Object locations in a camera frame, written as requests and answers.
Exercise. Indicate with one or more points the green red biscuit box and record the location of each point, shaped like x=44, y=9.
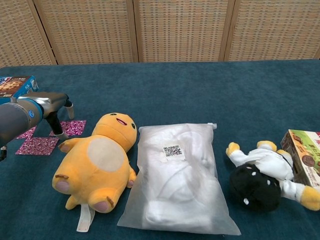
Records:
x=307, y=160

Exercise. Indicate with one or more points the white clothes in plastic bag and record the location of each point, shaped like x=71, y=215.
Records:
x=175, y=180

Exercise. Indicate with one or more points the black white plush doll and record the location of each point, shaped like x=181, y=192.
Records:
x=252, y=190

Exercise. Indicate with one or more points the blue carpet table cover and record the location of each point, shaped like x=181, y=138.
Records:
x=175, y=95

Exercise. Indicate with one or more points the blue chocolate cookie box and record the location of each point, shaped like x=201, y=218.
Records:
x=25, y=83

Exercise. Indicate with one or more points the woven bamboo folding screen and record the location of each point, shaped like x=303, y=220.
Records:
x=175, y=30

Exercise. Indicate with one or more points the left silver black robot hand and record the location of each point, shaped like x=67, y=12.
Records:
x=52, y=101

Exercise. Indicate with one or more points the orange plush toy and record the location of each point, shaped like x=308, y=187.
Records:
x=95, y=160

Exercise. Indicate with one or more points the pink glitter card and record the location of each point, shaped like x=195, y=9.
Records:
x=37, y=146
x=75, y=127
x=28, y=133

